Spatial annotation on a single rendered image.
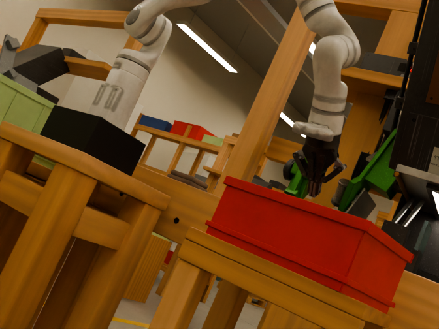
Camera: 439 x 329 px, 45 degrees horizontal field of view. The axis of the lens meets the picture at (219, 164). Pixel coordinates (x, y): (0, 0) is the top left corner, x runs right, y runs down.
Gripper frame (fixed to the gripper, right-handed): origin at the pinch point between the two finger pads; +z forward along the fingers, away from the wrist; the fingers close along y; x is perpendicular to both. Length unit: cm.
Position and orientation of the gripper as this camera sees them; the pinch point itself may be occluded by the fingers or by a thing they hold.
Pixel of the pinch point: (314, 188)
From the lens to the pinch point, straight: 122.9
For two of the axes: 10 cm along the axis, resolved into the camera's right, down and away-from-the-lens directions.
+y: -8.1, -2.8, 5.1
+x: -5.8, 2.6, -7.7
